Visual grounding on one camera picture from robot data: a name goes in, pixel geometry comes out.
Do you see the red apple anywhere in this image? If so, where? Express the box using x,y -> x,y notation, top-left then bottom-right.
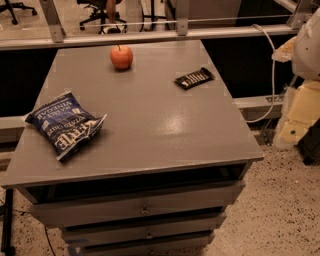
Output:
110,45 -> 133,70

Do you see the blue chip bag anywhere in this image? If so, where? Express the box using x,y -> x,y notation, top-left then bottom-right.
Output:
25,92 -> 106,162

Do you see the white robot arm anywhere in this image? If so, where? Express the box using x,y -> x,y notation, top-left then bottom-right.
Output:
272,8 -> 320,165

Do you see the grey drawer cabinet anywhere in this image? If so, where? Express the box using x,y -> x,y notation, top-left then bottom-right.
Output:
0,40 -> 265,256

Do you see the black snack bar wrapper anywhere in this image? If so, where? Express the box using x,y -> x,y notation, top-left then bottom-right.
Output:
175,67 -> 215,90

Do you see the top grey drawer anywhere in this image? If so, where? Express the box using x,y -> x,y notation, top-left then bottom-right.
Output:
30,180 -> 245,227

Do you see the grey drawer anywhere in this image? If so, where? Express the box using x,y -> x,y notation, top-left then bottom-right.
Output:
30,180 -> 245,227
74,231 -> 214,256
62,212 -> 226,247

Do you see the middle grey drawer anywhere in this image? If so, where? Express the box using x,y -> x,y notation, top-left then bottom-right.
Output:
62,212 -> 226,247

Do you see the bottom grey drawer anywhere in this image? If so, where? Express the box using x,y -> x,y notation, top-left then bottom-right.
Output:
74,231 -> 214,256

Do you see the black office chair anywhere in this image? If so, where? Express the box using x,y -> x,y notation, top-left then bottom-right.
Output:
0,0 -> 38,26
77,0 -> 124,34

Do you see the black office chair left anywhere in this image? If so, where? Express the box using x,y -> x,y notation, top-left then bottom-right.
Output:
0,0 -> 38,26

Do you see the white cable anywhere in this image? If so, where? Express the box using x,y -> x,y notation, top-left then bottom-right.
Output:
245,23 -> 278,124

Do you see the metal railing frame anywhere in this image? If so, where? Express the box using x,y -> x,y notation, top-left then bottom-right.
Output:
0,0 -> 319,48

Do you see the black floor cable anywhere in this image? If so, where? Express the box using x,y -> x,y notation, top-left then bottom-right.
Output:
44,226 -> 57,256

